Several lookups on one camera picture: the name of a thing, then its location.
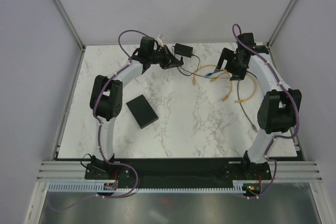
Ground purple robot cable right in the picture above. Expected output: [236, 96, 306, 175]
[232, 24, 301, 200]

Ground white slotted cable duct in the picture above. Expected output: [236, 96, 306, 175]
[47, 182, 261, 194]

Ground black power adapter box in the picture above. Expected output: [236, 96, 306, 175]
[174, 43, 193, 58]

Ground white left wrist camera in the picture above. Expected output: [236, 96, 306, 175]
[156, 34, 164, 47]

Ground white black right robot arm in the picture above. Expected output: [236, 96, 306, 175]
[215, 33, 302, 179]

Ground grey ethernet cable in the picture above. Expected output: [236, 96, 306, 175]
[237, 81, 259, 132]

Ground yellow ethernet cable long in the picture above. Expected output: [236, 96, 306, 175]
[210, 70, 257, 104]

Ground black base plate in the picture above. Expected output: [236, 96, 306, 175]
[85, 157, 271, 189]

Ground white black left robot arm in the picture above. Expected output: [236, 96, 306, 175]
[90, 36, 184, 179]

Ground black network switch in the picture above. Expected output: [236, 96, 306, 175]
[126, 94, 159, 129]

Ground aluminium frame rail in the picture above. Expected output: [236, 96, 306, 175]
[35, 159, 323, 183]

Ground blue ethernet cable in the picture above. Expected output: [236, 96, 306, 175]
[205, 69, 259, 78]

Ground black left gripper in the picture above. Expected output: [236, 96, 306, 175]
[149, 46, 182, 71]

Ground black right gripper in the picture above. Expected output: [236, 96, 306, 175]
[214, 48, 247, 81]

